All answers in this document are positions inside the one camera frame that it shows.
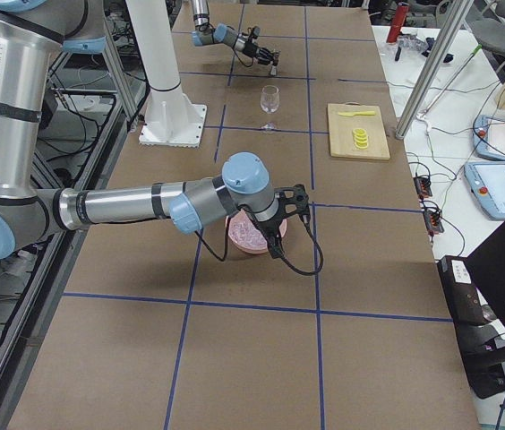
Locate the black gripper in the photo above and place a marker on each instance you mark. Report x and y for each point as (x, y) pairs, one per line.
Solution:
(252, 49)
(269, 226)

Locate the pink bowl of ice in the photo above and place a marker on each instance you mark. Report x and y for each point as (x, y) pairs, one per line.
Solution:
(245, 236)

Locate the clear wine glass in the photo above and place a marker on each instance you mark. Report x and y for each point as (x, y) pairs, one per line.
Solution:
(269, 102)

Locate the yellow plastic knife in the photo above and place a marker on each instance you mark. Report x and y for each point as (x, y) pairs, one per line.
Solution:
(356, 113)

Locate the wooden cutting board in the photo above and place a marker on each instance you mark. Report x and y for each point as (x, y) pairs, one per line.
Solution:
(341, 128)

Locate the red bottle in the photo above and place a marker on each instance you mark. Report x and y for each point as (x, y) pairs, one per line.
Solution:
(397, 22)

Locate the black computer box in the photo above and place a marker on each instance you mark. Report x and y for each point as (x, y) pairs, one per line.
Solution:
(472, 321)

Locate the near blue teach pendant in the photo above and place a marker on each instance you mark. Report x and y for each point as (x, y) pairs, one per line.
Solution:
(486, 180)

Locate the blue teach pendant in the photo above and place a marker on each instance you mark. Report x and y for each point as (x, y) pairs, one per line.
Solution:
(486, 180)
(489, 137)

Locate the far blue teach pendant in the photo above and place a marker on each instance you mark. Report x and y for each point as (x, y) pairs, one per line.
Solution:
(489, 137)

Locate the white camera pedestal column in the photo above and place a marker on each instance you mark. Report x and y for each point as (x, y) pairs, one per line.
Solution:
(170, 118)

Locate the aluminium frame post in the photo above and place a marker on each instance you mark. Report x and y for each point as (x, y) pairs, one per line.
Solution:
(448, 32)

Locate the green handled reacher stick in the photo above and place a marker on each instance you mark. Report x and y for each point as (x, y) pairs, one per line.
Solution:
(422, 113)

